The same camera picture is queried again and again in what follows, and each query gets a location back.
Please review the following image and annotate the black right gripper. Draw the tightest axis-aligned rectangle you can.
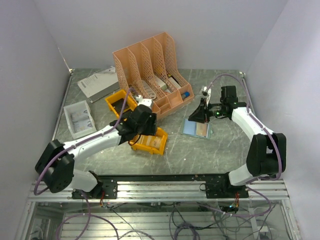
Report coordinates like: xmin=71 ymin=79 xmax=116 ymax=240
xmin=188 ymin=97 xmax=226 ymax=124

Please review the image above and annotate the gold striped credit card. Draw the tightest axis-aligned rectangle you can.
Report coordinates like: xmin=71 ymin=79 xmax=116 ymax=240
xmin=195 ymin=122 xmax=208 ymax=138

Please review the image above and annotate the yellow bin with cards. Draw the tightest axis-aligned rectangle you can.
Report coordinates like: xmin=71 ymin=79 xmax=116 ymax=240
xmin=128 ymin=127 xmax=168 ymax=155

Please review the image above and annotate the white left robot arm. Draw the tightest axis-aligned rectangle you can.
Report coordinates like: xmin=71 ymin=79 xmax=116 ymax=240
xmin=33 ymin=104 xmax=157 ymax=199

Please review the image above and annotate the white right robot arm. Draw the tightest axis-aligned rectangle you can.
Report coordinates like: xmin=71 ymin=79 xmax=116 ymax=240
xmin=188 ymin=85 xmax=287 ymax=198

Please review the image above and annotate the white bin with cards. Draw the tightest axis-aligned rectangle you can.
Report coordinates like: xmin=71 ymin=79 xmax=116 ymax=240
xmin=63 ymin=100 xmax=97 ymax=140

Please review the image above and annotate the blue capped bottle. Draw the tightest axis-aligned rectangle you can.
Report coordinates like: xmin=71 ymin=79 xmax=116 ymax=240
xmin=181 ymin=91 xmax=190 ymax=99

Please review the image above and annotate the yellow bin with black items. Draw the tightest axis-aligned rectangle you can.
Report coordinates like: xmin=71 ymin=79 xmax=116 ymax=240
xmin=104 ymin=89 xmax=137 ymax=119

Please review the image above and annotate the peach plastic file organizer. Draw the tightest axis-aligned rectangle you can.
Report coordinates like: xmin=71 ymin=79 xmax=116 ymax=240
xmin=113 ymin=32 xmax=195 ymax=119

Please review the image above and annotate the white paper booklet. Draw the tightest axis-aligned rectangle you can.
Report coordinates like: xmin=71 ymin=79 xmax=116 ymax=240
xmin=77 ymin=66 xmax=120 ymax=103

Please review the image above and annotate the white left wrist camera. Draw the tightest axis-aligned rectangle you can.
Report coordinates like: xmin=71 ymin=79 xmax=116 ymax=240
xmin=135 ymin=95 xmax=153 ymax=109

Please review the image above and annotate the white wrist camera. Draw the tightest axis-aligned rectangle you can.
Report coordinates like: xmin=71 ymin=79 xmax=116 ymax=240
xmin=135 ymin=95 xmax=153 ymax=109
xmin=200 ymin=86 xmax=212 ymax=105

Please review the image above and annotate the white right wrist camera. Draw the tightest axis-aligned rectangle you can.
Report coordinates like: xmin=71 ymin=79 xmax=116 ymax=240
xmin=200 ymin=86 xmax=212 ymax=105

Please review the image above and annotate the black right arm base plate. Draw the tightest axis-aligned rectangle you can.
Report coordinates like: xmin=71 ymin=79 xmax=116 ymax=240
xmin=199 ymin=182 xmax=249 ymax=199

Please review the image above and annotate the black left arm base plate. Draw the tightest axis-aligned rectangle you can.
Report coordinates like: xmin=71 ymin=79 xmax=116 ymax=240
xmin=70 ymin=181 xmax=118 ymax=199

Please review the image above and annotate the aluminium frame rail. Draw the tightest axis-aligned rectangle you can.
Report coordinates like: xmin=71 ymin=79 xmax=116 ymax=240
xmin=27 ymin=180 xmax=290 ymax=203

